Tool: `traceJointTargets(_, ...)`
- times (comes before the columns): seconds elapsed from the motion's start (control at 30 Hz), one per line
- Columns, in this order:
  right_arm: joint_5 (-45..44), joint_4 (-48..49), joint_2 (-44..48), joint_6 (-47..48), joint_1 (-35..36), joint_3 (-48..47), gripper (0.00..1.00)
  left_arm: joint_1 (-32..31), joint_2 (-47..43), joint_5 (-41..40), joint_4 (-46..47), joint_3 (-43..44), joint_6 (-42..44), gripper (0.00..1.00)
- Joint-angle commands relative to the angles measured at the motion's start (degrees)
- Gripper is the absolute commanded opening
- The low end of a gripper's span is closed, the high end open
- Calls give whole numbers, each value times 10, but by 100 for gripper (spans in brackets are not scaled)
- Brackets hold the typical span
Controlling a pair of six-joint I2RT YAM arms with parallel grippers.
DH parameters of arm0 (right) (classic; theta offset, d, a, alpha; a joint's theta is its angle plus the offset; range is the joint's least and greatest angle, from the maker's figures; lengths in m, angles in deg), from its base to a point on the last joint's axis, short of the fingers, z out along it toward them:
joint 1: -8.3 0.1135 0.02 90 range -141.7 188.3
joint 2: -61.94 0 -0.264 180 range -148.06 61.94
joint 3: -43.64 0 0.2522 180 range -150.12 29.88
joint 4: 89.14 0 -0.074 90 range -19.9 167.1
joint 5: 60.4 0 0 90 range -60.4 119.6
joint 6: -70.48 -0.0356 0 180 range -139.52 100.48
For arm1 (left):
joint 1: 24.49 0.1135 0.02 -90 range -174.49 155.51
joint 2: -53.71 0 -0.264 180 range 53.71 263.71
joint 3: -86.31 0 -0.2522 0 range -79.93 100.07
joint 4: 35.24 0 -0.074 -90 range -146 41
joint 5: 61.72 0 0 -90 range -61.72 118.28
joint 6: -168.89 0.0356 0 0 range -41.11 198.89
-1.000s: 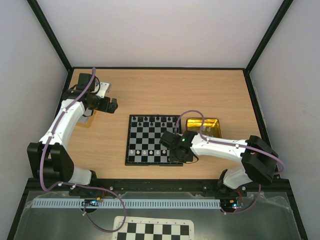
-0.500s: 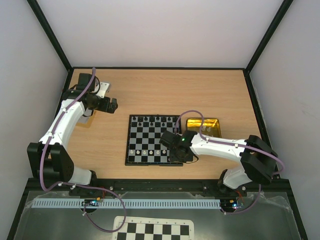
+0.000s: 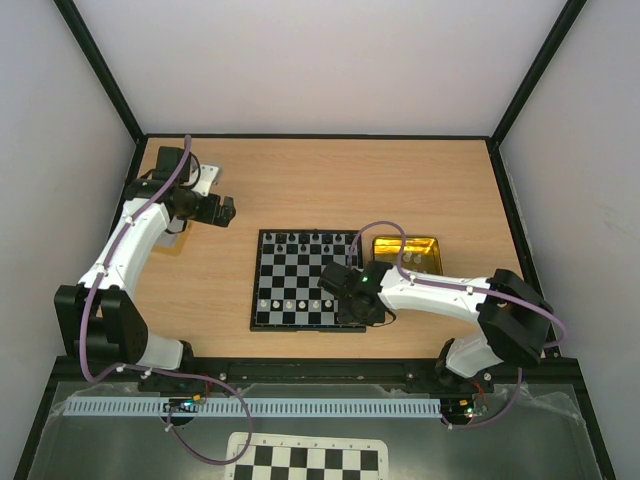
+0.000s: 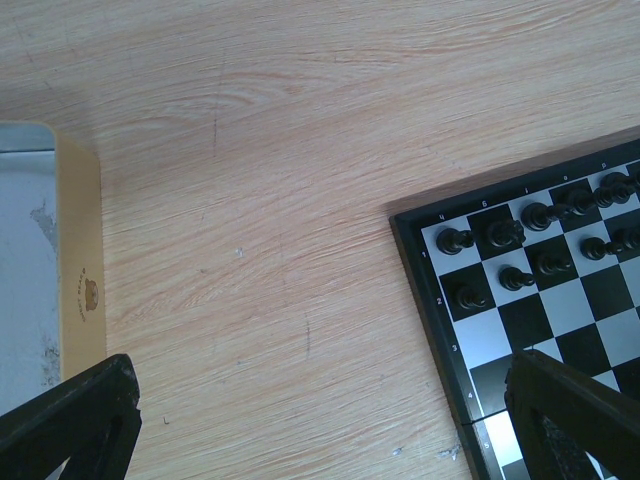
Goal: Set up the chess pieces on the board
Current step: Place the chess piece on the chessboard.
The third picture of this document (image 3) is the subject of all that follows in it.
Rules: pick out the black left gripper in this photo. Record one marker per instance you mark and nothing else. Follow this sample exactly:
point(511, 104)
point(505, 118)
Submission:
point(224, 216)

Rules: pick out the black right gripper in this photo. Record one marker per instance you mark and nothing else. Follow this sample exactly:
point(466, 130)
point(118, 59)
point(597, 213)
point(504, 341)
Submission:
point(333, 278)

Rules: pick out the gold metal tray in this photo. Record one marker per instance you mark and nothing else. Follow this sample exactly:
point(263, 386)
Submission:
point(420, 254)

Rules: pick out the black grey chess board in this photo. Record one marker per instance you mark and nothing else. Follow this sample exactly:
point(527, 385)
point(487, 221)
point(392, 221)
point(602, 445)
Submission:
point(288, 267)

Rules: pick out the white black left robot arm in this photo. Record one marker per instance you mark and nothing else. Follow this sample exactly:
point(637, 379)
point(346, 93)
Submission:
point(98, 319)

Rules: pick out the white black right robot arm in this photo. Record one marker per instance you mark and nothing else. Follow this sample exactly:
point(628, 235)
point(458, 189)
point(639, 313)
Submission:
point(512, 319)

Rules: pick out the checkered calibration board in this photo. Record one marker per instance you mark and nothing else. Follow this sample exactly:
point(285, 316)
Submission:
point(277, 456)

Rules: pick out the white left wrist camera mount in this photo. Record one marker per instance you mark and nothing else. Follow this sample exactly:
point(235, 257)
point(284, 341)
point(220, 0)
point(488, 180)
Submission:
point(205, 178)

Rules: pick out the black mounting rail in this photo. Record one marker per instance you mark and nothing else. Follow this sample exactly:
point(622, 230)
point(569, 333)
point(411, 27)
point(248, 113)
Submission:
point(412, 375)

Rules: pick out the white slotted cable duct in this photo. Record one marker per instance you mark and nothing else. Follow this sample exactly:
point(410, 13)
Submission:
point(256, 407)

